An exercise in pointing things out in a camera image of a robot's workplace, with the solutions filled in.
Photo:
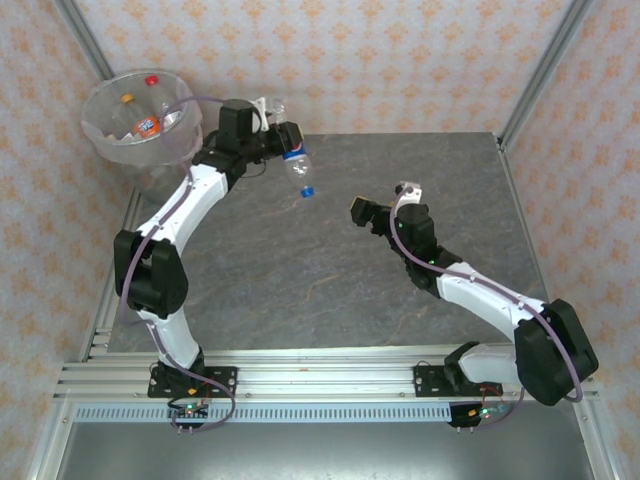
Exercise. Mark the aluminium mounting rail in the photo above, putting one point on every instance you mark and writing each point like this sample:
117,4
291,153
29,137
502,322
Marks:
325,380

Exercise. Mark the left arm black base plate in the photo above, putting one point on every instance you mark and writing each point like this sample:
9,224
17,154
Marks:
220,380

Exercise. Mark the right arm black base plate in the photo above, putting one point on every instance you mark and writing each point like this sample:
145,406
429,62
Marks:
425,380

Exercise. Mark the blue label cola bottle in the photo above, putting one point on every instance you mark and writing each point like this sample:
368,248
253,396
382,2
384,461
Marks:
298,167

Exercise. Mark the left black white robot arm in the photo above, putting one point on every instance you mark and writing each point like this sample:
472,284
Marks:
150,275

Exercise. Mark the aluminium frame leg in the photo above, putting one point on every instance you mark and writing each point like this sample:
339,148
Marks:
599,445
48,445

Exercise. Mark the grey metal panel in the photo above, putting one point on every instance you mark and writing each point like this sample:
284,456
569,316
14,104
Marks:
325,450

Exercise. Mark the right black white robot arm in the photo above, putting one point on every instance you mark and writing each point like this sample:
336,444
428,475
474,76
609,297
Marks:
555,350

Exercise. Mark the aluminium table side rail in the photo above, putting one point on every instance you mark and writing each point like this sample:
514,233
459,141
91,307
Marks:
526,225
100,335

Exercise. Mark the aluminium frame post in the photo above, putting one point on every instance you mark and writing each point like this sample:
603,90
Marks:
80,30
545,70

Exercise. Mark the clear plastic bin liner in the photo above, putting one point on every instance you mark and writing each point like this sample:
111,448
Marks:
194,131

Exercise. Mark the clear plastic bin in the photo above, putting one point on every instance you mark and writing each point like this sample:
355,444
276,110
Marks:
155,180

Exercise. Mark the orange label plastic bottle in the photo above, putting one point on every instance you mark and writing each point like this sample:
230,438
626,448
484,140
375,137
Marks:
146,126

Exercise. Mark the red label plastic bottle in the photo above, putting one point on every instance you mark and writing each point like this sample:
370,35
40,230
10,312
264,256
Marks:
151,80

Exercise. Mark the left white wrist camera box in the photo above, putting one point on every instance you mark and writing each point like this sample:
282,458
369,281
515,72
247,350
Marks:
262,107

